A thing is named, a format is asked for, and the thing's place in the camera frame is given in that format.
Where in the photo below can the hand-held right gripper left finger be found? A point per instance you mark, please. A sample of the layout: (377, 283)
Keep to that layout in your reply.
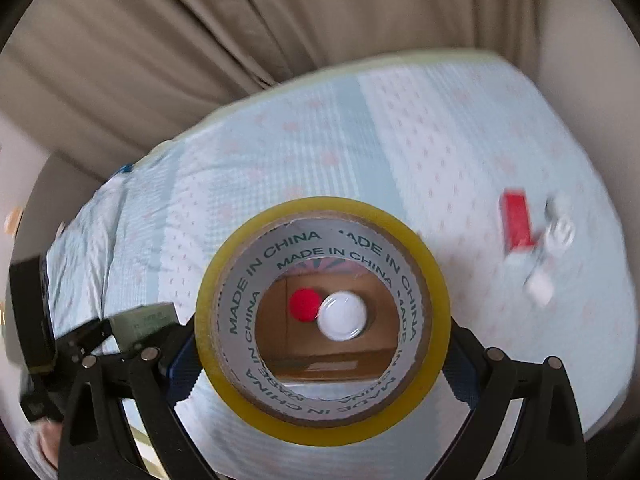
(183, 362)

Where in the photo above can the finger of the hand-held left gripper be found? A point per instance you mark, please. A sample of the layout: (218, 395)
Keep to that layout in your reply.
(85, 337)

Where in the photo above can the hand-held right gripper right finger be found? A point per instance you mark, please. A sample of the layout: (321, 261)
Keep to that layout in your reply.
(457, 377)

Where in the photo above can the small white green box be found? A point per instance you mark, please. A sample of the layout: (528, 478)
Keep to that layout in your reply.
(142, 324)

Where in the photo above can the brown cardboard box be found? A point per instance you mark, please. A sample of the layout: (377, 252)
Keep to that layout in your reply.
(300, 357)

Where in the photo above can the yellow packing tape roll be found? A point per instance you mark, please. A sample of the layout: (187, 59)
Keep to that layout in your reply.
(320, 214)

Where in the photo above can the person's left forearm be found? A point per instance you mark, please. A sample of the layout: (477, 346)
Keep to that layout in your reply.
(50, 447)

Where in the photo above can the small white block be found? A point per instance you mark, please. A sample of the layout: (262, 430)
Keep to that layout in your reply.
(539, 285)

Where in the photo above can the white round lid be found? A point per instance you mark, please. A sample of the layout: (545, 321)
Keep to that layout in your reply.
(342, 316)

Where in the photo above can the red ball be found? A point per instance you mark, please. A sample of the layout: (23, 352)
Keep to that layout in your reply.
(302, 305)

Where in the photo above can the red rectangular box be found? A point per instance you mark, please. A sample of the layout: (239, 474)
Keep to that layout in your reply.
(517, 220)

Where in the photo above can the white round object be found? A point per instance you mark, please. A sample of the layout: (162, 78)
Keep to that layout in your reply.
(560, 230)

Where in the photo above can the light blue patterned bed sheet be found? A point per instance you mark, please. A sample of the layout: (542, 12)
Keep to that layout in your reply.
(400, 150)

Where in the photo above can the beige curtain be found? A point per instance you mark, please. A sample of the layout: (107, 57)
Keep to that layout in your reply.
(175, 35)

